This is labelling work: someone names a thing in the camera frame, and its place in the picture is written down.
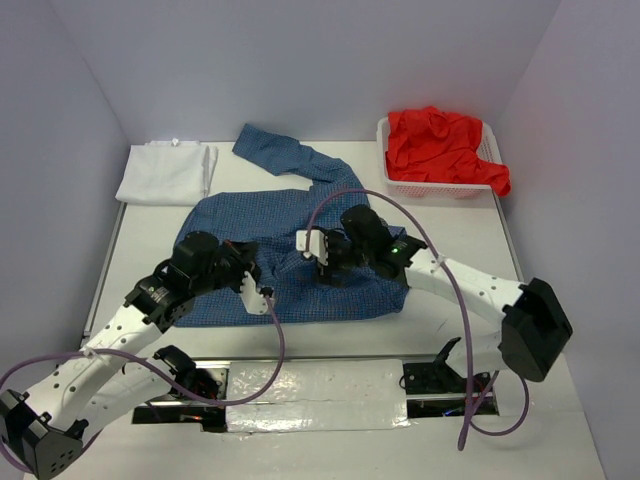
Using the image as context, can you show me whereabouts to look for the red shirt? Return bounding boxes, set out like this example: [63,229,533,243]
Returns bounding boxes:
[385,106,511,197]

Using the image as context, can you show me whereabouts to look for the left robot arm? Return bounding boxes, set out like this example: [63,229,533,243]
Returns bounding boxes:
[1,231,260,479]

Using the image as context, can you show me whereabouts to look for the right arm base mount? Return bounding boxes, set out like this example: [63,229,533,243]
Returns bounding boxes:
[399,337,501,419]

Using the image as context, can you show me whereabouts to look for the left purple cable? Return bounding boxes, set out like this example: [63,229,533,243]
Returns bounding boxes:
[0,292,287,473]

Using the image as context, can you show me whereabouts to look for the white plastic basket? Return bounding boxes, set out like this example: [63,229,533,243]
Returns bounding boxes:
[376,117,503,200]

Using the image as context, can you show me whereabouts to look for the shiny silver tape sheet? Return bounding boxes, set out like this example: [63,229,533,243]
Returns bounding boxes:
[225,359,409,433]

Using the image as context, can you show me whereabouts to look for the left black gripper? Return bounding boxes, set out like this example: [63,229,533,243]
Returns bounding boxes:
[191,239,261,297]

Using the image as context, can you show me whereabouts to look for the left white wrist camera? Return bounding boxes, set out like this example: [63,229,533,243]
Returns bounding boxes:
[239,271,274,315]

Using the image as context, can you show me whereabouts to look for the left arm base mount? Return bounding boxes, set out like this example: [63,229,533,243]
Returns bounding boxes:
[132,346,229,433]

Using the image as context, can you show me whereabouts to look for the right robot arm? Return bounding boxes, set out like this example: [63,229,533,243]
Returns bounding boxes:
[296,205,573,391]

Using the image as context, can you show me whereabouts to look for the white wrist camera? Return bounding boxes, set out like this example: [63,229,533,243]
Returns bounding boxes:
[239,271,274,315]
[295,228,328,265]

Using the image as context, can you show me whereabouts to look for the folded white shirt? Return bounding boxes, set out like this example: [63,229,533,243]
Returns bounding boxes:
[115,139,218,206]

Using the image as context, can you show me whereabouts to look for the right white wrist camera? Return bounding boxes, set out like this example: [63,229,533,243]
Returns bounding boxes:
[295,228,328,265]

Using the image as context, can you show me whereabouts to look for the blue plaid long sleeve shirt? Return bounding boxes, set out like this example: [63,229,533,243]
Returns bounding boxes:
[177,125,408,323]

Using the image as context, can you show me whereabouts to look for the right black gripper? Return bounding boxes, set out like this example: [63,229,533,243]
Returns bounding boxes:
[311,229,372,289]

